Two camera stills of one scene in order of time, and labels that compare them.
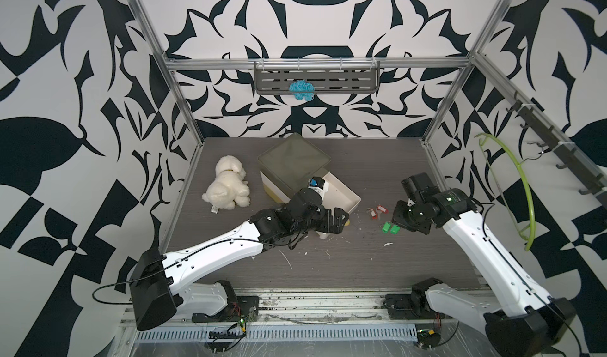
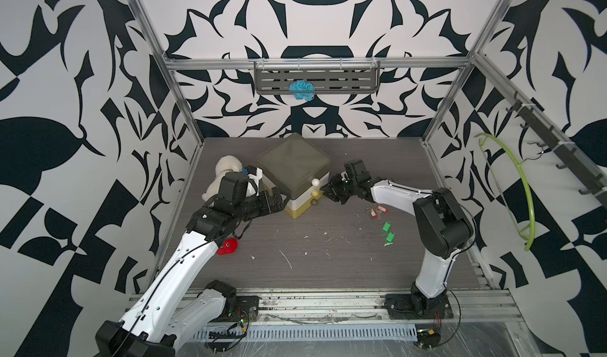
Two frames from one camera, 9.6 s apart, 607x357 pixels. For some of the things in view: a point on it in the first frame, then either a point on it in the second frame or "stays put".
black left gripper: x=337 y=223 to x=278 y=205
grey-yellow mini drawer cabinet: x=288 y=165 stays put
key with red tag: x=373 y=213 stays put
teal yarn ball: x=302 y=90 stays put
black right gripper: x=397 y=218 to x=331 y=185
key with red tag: x=382 y=209 stays put
